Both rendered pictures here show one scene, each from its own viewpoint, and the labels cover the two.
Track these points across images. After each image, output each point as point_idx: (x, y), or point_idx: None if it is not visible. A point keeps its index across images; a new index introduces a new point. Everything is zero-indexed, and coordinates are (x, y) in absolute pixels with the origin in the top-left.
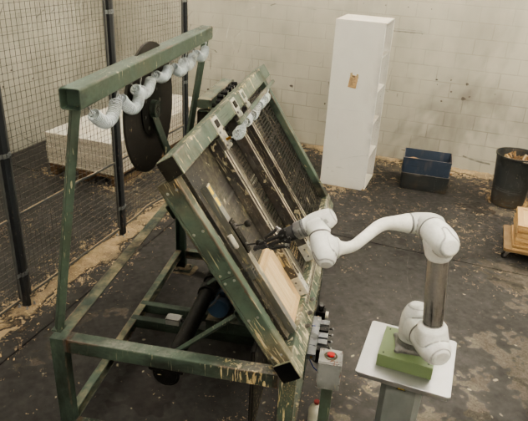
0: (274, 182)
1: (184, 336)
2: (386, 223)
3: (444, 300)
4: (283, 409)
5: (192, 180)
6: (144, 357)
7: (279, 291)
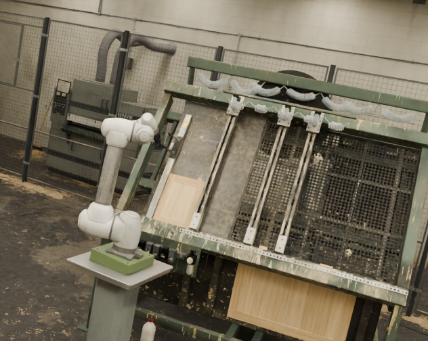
0: (271, 172)
1: None
2: None
3: (101, 178)
4: None
5: (187, 109)
6: None
7: (172, 200)
